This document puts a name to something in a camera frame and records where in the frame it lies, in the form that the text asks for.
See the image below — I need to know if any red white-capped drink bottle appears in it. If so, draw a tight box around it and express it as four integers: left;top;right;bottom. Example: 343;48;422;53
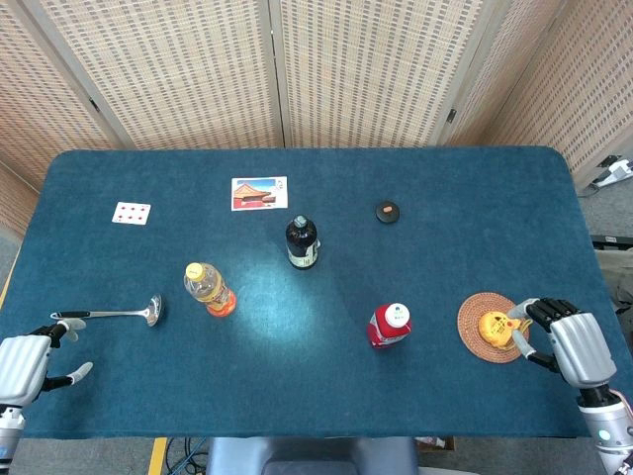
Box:
366;302;413;350

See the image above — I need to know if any round woven rattan coaster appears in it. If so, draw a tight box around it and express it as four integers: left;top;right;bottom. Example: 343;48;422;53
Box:
456;292;531;365

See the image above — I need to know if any dark glass bottle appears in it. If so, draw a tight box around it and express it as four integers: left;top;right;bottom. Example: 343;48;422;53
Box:
285;215;321;271

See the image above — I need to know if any steel ladle with black handle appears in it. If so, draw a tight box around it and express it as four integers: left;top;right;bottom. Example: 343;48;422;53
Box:
49;294;165;329

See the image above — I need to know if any black metal bar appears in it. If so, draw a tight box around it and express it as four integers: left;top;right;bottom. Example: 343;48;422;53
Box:
590;235;633;249

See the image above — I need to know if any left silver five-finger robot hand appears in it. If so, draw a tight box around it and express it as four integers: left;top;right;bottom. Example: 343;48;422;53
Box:
0;318;94;410

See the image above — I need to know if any woven folding screen panel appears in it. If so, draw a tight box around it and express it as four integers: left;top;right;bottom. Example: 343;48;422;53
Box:
444;0;633;187
269;0;515;148
19;0;287;150
0;0;125;238

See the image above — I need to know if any palace picture postcard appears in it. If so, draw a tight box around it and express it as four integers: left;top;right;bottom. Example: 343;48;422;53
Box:
230;175;289;213

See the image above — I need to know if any floor cable bundle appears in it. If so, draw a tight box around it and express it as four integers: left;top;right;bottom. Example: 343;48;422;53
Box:
165;437;209;475

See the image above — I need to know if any grey robot torso base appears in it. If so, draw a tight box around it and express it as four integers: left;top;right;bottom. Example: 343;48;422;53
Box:
205;437;421;475

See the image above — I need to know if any yellow-capped orange tea bottle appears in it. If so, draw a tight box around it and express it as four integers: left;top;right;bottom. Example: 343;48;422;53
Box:
183;261;237;318

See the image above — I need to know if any red-pip playing card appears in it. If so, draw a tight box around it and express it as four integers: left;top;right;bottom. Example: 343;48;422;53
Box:
111;201;152;228

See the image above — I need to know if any beige fabric seat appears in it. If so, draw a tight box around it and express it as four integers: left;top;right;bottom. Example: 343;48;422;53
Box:
595;249;633;318

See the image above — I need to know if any white device on floor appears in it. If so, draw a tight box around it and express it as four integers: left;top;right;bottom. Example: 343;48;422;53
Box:
590;155;633;190

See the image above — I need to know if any black round disc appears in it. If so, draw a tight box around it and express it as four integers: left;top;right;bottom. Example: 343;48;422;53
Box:
374;199;402;224

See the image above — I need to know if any yellow plush charm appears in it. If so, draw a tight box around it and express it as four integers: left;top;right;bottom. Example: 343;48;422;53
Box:
477;310;534;351

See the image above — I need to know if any blue felt tablecloth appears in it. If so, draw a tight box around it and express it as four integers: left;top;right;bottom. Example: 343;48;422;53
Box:
0;145;633;441

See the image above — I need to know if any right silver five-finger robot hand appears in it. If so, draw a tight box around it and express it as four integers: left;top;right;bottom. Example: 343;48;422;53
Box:
508;297;618;392

